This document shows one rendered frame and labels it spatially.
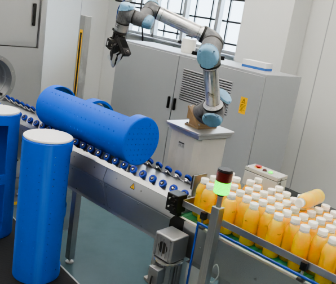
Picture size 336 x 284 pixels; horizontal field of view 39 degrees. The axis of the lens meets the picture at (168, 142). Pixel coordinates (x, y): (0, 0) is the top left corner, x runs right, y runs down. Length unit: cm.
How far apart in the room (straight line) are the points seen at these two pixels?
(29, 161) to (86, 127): 38
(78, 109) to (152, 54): 227
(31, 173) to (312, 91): 336
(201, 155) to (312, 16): 280
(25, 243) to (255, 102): 219
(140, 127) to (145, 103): 251
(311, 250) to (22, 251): 168
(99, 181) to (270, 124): 193
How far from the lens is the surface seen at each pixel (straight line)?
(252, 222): 207
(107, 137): 267
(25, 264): 298
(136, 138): 264
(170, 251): 215
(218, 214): 190
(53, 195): 277
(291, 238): 203
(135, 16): 256
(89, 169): 284
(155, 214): 249
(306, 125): 529
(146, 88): 512
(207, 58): 252
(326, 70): 518
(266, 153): 431
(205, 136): 288
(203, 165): 296
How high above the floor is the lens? 180
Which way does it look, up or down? 15 degrees down
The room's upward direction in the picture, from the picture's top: 9 degrees clockwise
